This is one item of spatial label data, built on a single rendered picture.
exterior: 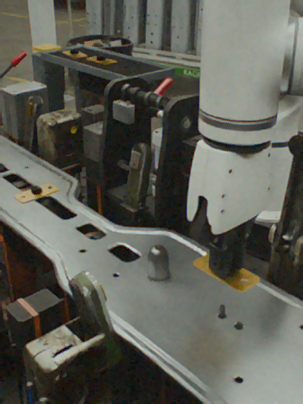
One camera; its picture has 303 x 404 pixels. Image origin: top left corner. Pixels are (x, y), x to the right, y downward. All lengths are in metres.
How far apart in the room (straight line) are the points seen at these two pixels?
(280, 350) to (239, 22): 0.39
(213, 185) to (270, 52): 0.15
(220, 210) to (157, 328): 0.20
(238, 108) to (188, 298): 0.31
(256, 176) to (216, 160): 0.06
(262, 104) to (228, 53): 0.06
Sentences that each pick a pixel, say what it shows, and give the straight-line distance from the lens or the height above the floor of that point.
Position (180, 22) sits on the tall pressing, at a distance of 5.38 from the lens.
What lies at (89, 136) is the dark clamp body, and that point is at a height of 1.06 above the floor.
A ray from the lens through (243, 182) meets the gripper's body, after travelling 0.58.
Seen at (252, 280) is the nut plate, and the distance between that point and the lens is 0.65.
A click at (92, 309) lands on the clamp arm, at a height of 1.08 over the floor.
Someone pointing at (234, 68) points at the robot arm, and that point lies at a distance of 0.52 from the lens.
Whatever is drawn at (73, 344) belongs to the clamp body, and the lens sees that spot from 0.61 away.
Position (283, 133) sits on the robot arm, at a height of 1.02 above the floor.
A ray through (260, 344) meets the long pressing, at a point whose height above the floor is 1.00.
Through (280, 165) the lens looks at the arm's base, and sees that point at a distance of 1.30.
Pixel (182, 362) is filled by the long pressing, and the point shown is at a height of 1.00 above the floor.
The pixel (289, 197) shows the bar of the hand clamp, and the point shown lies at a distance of 0.75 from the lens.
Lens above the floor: 1.46
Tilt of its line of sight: 27 degrees down
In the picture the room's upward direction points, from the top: straight up
